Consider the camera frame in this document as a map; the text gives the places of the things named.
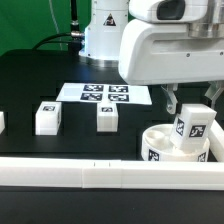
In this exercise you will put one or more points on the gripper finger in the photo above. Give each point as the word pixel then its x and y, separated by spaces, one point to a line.
pixel 214 91
pixel 171 100

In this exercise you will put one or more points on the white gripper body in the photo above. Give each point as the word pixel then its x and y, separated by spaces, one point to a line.
pixel 153 54

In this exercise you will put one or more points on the white round stool seat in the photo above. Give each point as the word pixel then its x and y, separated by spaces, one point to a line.
pixel 156 146

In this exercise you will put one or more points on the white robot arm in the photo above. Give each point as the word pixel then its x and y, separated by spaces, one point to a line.
pixel 103 35

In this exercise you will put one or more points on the white fiducial marker sheet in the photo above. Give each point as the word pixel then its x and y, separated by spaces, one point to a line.
pixel 94 93

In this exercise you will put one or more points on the white left barrier rail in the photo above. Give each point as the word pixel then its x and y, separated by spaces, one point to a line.
pixel 2 122

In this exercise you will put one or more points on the white front barrier rail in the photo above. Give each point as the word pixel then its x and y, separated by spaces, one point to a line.
pixel 77 173

